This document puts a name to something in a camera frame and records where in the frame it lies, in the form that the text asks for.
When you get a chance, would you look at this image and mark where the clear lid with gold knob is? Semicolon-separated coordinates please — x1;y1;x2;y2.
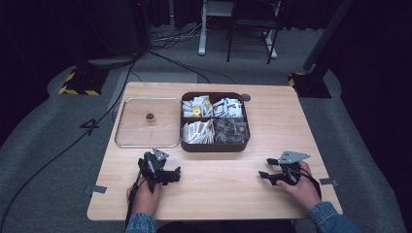
114;96;183;150

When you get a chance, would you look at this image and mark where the pile of white printed packets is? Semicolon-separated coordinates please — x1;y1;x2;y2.
212;96;244;119

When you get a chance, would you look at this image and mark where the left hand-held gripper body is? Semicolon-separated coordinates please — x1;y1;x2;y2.
137;148;170;194

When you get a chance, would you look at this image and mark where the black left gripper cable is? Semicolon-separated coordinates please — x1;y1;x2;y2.
124;170;144;230

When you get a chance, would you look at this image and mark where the long black floor cable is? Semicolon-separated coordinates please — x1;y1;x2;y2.
0;54;139;232

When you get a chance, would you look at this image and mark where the person's right hand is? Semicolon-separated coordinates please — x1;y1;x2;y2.
275;160;323;212

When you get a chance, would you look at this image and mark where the bundle of floor cables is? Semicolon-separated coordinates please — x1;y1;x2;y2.
147;16;208;51

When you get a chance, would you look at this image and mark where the yellow black striped stand base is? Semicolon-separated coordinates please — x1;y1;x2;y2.
58;66;111;97
288;71;332;99

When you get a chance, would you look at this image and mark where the pile of white orange sachets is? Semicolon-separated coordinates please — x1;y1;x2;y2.
181;117;216;145

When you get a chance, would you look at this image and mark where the pile of dark tea bags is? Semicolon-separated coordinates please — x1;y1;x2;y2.
214;116;250;145

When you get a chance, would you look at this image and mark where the black chair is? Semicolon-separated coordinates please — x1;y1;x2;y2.
225;0;282;65

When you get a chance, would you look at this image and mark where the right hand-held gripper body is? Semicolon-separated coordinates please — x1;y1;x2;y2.
276;150;312;187

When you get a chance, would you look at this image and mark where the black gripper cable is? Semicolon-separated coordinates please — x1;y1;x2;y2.
299;168;323;200
124;170;144;230

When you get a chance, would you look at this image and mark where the pile of white yellow packets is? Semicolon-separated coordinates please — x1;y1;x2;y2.
182;94;214;118

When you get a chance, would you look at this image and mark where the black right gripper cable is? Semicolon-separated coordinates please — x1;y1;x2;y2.
299;168;323;200

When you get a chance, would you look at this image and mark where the person's left hand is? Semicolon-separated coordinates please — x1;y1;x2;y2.
125;178;162;217

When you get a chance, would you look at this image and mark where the dark slanted stand pole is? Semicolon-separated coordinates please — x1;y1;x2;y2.
302;0;356;73

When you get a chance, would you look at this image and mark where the white desk frame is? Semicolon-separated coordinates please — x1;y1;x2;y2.
197;0;279;60

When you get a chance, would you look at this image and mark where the dark brown compartment box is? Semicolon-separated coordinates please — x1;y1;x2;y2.
179;90;252;153

